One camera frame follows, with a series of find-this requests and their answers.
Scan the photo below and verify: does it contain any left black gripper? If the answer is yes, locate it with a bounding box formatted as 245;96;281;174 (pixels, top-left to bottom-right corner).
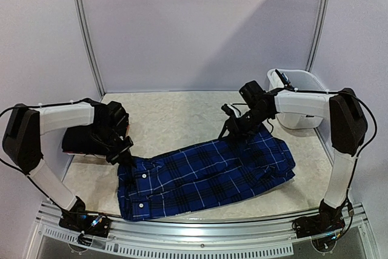
91;124;136;169

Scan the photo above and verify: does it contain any black t-shirt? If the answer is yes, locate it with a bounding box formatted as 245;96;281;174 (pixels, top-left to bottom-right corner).
61;125;128;156

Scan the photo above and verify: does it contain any blue plaid shirt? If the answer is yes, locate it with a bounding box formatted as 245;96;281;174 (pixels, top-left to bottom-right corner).
117;124;295;221

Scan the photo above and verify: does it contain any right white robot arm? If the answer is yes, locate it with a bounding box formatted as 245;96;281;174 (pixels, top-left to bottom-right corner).
221;81;368;209

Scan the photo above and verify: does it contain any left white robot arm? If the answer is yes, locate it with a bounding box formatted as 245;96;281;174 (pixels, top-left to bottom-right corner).
2;98;134;231

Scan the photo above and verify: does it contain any white laundry basket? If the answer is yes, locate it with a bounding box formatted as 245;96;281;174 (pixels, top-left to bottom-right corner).
275;69;329;130

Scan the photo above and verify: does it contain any white towel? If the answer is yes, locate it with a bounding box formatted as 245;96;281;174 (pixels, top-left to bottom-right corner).
267;69;285;90

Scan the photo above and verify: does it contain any black garment in basket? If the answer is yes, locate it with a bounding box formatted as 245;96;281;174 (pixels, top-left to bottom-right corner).
275;69;293;90

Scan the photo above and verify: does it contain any perforated metal front panel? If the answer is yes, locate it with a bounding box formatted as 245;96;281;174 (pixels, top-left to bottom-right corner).
27;226;294;258

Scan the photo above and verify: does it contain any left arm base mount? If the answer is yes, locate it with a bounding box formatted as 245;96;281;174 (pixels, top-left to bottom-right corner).
59;197;112;238

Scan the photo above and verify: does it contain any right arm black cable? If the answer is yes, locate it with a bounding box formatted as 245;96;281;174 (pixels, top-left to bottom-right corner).
260;87;379;211

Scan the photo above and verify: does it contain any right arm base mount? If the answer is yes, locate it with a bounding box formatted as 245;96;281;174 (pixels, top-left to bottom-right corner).
292;205;355;240

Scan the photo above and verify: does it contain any right wall metal profile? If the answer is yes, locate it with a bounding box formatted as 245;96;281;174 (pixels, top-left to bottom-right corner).
305;0;329;72

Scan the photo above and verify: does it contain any wall metal profile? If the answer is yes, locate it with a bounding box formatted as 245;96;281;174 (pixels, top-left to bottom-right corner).
305;0;329;72
74;0;106;97

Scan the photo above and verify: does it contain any aluminium front rail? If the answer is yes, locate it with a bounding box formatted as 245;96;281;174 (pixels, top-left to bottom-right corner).
35;201;368;241

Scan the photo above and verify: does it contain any left wall metal profile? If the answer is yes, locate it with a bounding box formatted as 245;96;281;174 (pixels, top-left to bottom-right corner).
74;0;106;97

